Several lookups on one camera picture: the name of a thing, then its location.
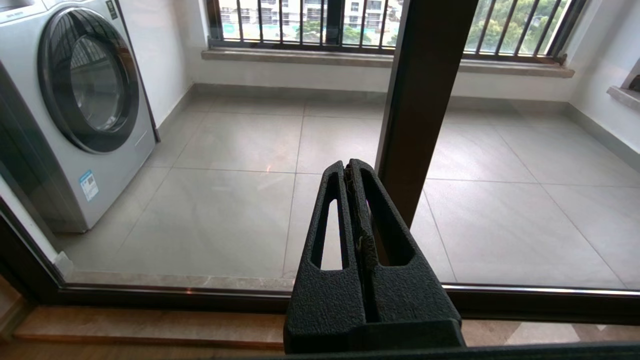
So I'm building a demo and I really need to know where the dark window frame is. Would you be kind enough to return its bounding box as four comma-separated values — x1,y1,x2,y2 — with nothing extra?
206,0,346,48

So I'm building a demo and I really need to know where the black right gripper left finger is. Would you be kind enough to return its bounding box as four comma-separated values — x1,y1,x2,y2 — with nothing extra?
283,160,369,354

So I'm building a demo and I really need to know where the long dark balcony railing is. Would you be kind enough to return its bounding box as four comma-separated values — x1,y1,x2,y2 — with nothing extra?
206,0,590,65

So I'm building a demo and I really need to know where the dark brown sliding glass door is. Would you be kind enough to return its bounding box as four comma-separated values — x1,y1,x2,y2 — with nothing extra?
374,0,640,326

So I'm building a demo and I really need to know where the grey stone window sill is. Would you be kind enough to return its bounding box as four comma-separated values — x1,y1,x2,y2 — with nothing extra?
606,85,640,113
201,47,576,79

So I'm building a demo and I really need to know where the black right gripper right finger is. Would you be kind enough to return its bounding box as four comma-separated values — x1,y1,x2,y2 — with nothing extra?
347,158,463,325

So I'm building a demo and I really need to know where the silver front-load washing machine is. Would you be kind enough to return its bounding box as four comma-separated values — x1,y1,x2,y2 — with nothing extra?
0,0,162,234

